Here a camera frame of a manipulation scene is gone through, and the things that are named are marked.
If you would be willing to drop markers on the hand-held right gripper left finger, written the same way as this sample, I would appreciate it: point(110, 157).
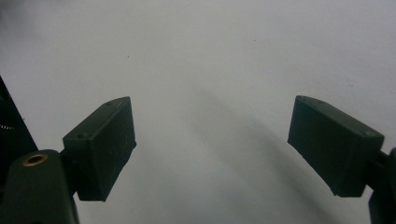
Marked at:
point(99, 149)

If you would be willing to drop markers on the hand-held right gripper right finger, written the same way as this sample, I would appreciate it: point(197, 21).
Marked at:
point(334, 146)

